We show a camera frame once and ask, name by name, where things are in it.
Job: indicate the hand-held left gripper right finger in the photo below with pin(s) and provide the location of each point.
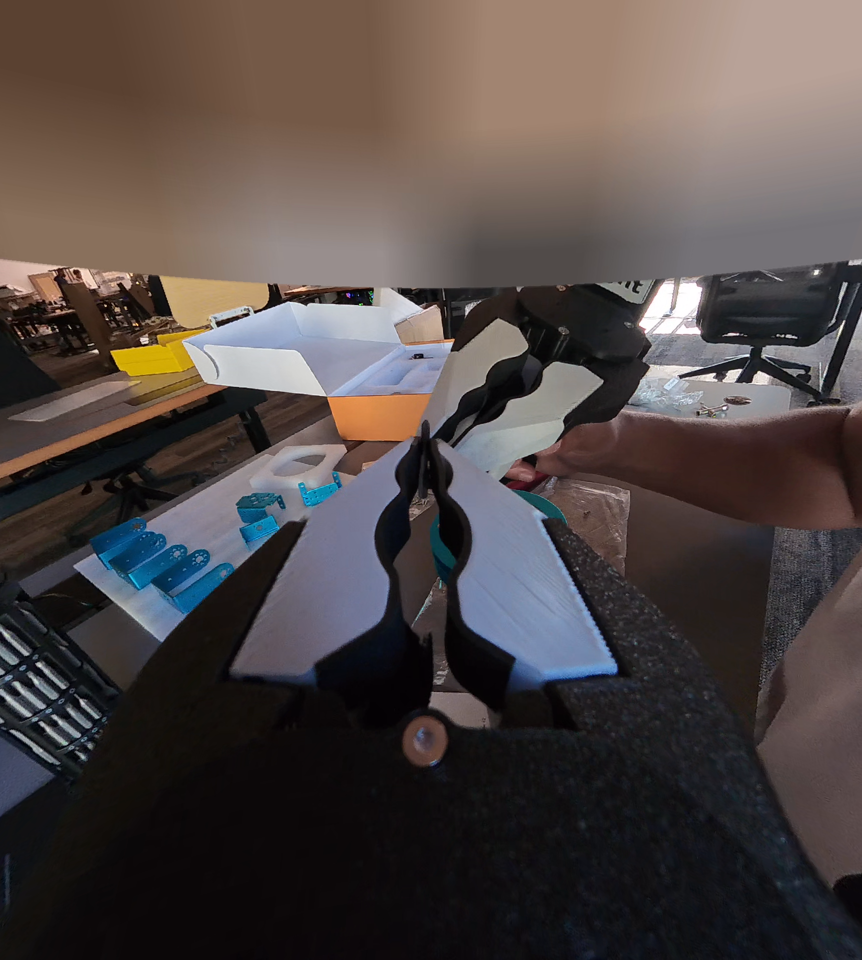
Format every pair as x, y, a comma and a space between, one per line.
528, 592

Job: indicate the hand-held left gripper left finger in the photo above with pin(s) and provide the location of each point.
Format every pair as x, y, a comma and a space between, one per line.
326, 585

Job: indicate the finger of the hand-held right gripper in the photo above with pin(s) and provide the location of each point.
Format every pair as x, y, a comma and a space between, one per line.
483, 360
543, 412

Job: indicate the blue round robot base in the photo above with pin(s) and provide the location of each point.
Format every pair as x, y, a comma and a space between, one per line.
543, 510

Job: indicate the black bit holder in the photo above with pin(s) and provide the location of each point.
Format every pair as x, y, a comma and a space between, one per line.
26, 675

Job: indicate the person's right forearm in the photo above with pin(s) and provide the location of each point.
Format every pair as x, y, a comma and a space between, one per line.
738, 457

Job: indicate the grey desk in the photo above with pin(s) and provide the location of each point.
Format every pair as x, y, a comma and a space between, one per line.
686, 562

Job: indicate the wood-edged office desk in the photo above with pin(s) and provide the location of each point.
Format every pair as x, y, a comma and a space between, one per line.
63, 427

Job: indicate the person's right hand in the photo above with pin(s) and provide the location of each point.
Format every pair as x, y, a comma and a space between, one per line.
588, 450

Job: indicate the white foam box insert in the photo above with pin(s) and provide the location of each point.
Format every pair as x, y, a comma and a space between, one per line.
401, 375

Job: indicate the large clear plastic bag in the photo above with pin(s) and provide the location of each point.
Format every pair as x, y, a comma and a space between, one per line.
596, 517

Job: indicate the clear plastic wrapper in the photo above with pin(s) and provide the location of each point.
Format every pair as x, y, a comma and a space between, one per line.
667, 394

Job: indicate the orange cardboard box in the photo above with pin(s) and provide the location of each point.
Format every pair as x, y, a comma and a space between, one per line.
371, 420

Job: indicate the white foam sheet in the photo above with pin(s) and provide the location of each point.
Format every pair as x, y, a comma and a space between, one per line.
198, 517

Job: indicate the small metal parts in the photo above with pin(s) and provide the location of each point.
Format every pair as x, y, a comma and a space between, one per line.
723, 405

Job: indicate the black office chair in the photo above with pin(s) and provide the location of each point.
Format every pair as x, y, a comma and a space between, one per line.
123, 495
768, 307

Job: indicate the white metal stand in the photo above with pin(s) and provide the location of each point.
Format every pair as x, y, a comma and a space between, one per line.
232, 315

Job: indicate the yellow storage bin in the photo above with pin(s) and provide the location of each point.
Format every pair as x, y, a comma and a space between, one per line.
146, 360

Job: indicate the blue wide U bracket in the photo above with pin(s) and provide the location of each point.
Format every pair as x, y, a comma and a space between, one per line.
260, 506

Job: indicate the large blue U bracket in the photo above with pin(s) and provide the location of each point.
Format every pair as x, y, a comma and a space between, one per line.
202, 589
127, 544
161, 570

